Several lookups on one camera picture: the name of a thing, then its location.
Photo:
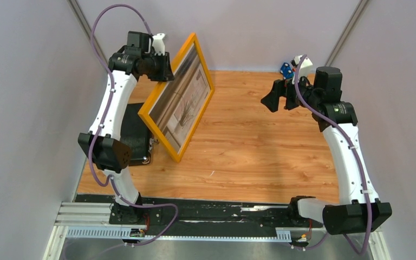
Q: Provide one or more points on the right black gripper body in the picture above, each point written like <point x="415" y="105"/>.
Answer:
<point x="292" y="100"/>

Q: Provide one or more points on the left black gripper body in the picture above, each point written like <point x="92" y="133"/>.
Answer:
<point x="156" y="67"/>

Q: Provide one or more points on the photo print board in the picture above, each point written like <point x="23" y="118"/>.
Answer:
<point x="181" y="101"/>

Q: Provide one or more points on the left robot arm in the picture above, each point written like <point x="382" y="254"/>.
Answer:
<point x="108" y="158"/>

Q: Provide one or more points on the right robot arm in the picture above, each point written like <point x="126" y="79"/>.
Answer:
<point x="360" y="208"/>

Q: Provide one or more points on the blue green toy blocks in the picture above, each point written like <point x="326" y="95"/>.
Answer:
<point x="287" y="70"/>

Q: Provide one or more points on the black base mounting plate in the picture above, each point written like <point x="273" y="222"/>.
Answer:
<point x="191" y="218"/>

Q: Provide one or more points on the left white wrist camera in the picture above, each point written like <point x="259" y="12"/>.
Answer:
<point x="158" y="44"/>

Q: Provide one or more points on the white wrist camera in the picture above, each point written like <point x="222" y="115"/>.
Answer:
<point x="301" y="68"/>
<point x="158" y="44"/>

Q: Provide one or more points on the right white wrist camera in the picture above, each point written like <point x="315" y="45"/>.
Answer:
<point x="301" y="68"/>

